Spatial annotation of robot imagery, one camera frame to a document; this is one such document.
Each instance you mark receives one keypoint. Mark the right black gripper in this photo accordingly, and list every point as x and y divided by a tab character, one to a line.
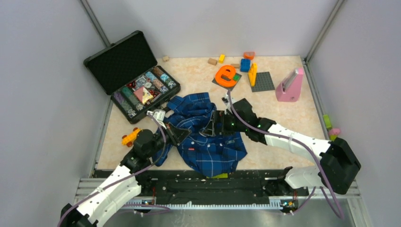
220	117

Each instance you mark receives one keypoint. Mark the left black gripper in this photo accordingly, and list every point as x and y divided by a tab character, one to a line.
176	134

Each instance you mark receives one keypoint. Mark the blue plaid shirt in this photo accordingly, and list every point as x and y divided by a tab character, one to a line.
210	156

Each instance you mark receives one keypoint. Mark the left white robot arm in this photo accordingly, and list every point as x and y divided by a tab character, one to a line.
121	186

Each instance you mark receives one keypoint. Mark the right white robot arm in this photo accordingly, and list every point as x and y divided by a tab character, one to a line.
336	165

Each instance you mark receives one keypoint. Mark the lime green brick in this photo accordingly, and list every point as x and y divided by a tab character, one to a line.
220	176

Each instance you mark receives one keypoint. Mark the orange toy car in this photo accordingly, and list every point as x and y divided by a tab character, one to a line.
128	140

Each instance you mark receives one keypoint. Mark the dark small baseplate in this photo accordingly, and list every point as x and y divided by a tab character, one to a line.
225	82

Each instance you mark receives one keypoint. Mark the orange letter e toy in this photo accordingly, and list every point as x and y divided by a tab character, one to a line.
226	70

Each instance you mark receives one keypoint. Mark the wooden block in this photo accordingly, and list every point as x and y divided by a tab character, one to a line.
212	61

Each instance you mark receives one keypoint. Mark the yellow toy piece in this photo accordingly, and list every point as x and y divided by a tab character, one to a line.
252	74

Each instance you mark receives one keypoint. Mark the grey lego baseplate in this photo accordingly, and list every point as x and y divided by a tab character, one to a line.
263	82

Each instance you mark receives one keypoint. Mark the small yellow block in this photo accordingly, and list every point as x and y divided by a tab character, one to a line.
221	58

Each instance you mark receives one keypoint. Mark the blue lego brick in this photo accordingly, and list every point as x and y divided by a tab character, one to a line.
245	65

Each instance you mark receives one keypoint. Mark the small wooden cube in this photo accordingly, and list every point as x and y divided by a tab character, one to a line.
165	58

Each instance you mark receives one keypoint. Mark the black poker chip case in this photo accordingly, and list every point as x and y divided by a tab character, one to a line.
129	73

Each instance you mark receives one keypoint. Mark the orange cup toy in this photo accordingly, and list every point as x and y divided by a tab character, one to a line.
249	55

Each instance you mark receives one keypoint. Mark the pink wedge stand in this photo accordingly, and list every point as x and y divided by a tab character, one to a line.
289	89

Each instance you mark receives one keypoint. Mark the green pink toy outside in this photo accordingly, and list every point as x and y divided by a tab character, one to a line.
333	133

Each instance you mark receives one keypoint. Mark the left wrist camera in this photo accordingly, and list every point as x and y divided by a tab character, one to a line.
158	115

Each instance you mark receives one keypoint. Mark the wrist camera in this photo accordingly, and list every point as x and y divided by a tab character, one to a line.
158	115
227	101

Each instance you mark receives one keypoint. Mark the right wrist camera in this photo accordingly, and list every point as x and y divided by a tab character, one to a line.
227	101

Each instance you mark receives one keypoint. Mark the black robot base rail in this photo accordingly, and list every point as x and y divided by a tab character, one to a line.
243	189

